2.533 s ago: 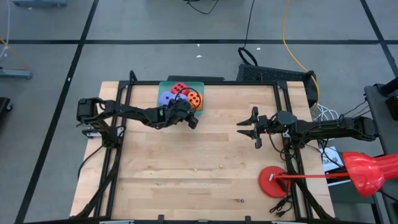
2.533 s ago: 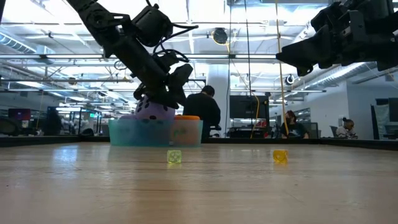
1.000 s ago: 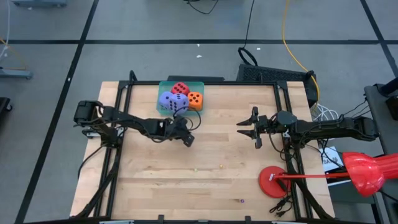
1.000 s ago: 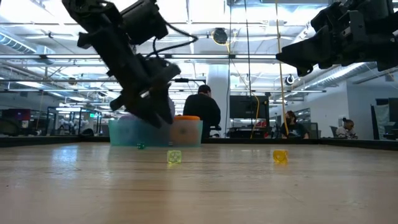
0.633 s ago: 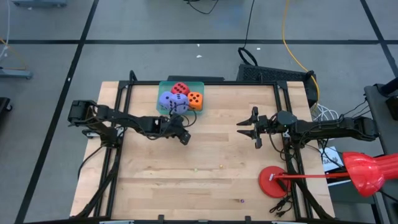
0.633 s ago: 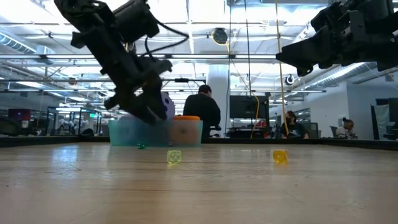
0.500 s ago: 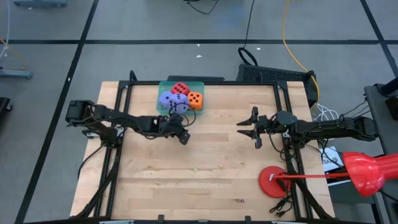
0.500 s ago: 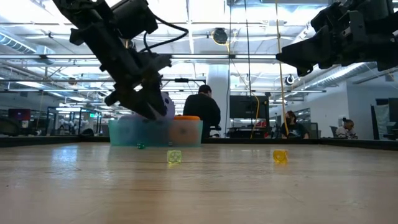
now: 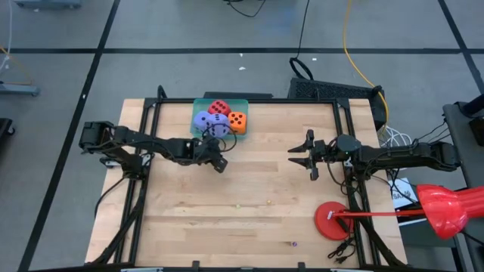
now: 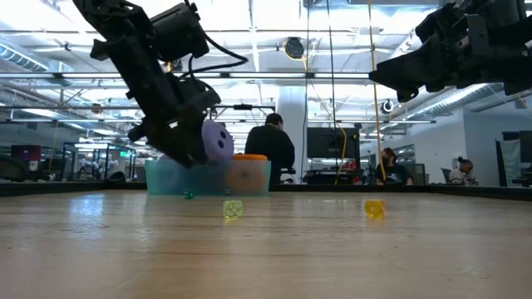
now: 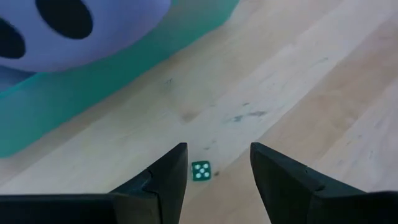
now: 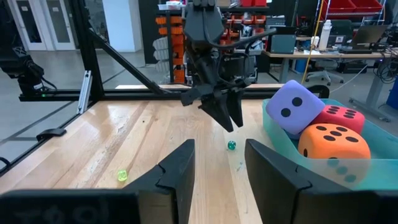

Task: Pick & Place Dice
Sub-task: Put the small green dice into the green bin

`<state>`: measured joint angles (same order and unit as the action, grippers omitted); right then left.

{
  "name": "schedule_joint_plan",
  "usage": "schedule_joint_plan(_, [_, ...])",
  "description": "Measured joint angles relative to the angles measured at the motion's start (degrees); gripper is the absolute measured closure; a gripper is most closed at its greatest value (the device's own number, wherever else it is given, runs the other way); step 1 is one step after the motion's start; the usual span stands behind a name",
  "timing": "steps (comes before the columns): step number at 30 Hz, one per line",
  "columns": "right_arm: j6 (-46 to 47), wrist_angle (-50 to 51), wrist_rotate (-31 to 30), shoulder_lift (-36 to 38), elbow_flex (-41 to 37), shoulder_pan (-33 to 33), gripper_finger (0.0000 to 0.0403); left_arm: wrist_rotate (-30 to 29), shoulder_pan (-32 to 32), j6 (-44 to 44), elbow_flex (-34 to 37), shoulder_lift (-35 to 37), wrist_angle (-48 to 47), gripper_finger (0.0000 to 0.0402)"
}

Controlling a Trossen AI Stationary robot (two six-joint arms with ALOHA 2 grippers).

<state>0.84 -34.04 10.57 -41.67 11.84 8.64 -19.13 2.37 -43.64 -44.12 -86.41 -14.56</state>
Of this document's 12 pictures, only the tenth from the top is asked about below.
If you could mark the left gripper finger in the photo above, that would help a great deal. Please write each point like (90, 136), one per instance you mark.
(178, 141)

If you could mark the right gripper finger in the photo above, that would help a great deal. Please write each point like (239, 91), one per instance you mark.
(399, 81)
(424, 62)

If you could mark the purple foam die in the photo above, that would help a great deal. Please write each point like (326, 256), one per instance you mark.
(219, 141)

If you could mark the small green die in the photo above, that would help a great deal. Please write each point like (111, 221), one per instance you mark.
(188, 194)

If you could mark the orange foam die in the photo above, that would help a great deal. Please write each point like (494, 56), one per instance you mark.
(249, 157)

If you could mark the small lime die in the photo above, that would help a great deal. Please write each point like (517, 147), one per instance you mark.
(232, 209)

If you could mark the small yellow die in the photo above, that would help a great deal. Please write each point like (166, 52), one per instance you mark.
(375, 208)

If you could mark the teal translucent plastic bin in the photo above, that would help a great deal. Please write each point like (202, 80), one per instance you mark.
(166, 180)

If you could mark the black bar stand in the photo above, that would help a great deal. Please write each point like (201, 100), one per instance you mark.
(243, 107)

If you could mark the person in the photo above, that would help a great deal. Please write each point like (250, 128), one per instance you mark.
(463, 170)
(270, 145)
(392, 168)

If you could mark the black monitor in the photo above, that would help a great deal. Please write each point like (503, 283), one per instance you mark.
(332, 143)

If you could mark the black office chair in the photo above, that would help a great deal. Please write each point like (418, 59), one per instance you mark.
(287, 171)

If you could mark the dark red monitor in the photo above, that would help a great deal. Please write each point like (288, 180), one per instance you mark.
(26, 153)

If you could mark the silver air duct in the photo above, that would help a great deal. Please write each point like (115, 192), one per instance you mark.
(457, 101)
(25, 58)

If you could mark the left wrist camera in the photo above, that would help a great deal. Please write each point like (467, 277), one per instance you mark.
(178, 31)

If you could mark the black aluminium table frame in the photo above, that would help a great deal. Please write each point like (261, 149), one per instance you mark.
(83, 189)

